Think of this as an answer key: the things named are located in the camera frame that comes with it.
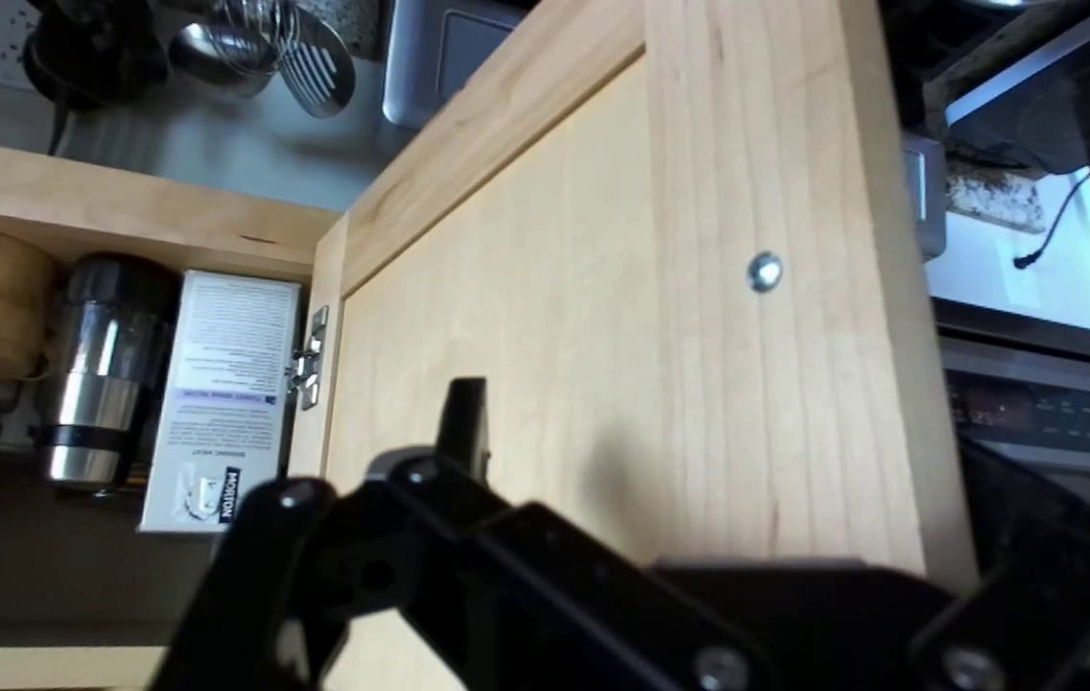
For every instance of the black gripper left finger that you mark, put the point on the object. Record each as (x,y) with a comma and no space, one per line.
(507,596)

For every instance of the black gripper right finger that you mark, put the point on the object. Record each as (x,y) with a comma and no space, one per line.
(1026,628)

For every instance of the wooden cabinet door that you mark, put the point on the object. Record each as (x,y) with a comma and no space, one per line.
(574,230)

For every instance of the steel cabinet hinge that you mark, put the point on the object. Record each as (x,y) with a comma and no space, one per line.
(303,375)

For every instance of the silver door screw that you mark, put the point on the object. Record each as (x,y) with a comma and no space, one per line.
(766,269)

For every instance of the white paper box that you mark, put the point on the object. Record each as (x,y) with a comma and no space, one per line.
(224,405)

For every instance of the stainless steel microwave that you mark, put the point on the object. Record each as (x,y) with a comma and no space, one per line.
(994,114)

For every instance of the steel travel mug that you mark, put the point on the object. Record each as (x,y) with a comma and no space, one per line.
(111,349)

